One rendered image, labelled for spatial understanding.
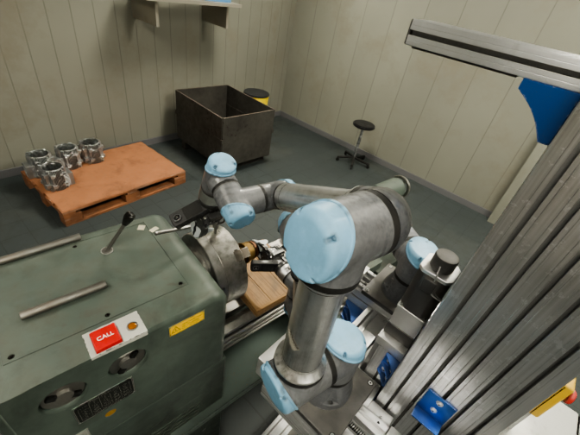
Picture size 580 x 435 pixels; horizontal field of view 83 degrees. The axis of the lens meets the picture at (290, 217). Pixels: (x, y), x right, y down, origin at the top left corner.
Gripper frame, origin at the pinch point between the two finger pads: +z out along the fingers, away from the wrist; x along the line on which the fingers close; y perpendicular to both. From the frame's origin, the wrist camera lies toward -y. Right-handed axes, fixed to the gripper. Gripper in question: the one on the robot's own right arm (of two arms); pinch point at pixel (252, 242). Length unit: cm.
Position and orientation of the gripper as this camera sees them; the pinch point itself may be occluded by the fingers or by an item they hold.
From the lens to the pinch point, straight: 147.0
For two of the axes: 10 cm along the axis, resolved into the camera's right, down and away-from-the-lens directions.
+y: 7.7, -2.7, 5.8
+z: -6.2, -5.5, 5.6
